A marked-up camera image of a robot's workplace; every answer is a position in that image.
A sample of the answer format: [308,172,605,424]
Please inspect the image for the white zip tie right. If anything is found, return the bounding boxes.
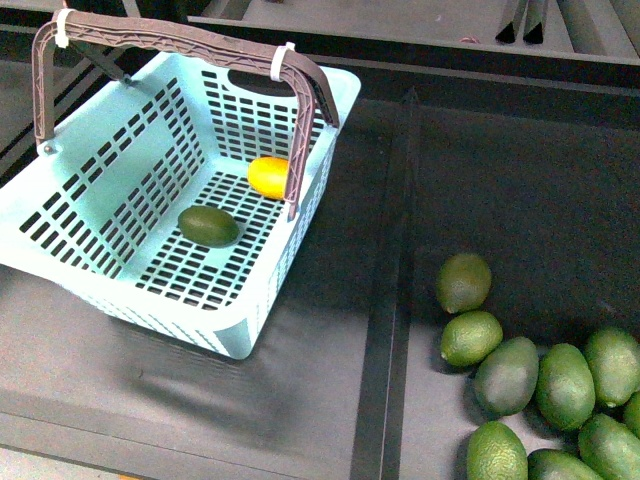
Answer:
[269,42,296,82]

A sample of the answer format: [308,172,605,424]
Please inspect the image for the brown basket handle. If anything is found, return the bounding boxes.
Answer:
[32,10,340,221]

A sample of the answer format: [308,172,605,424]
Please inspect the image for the green avocado top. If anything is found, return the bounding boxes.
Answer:
[436,253,492,314]

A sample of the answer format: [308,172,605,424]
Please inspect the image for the green avocado bottom right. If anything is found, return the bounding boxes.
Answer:
[578,414,639,480]

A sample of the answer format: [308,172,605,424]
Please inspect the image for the yellow mango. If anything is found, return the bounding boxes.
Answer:
[247,157,289,200]

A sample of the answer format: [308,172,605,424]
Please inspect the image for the green avocado centre right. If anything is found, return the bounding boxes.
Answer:
[535,343,596,432]

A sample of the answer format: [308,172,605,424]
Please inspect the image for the green avocado far right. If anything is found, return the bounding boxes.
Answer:
[584,327,639,408]

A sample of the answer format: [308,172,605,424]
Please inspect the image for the green avocado bottom middle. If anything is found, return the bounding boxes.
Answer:
[528,449,602,480]

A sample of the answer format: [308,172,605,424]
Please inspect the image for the light blue plastic basket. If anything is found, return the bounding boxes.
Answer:
[1,53,339,359]

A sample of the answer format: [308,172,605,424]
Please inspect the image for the green avocado right edge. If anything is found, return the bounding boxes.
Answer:
[623,391,640,438]

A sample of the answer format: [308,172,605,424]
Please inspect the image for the dark green avocado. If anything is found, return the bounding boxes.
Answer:
[178,205,240,248]

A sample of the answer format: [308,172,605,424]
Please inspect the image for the white zip tie left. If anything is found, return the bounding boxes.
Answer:
[54,8,75,49]

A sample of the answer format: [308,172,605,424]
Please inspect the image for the white zip tie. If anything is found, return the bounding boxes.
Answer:
[54,8,75,49]
[269,42,296,82]

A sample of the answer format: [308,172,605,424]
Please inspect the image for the green avocado bottom left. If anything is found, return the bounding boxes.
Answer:
[466,421,528,480]

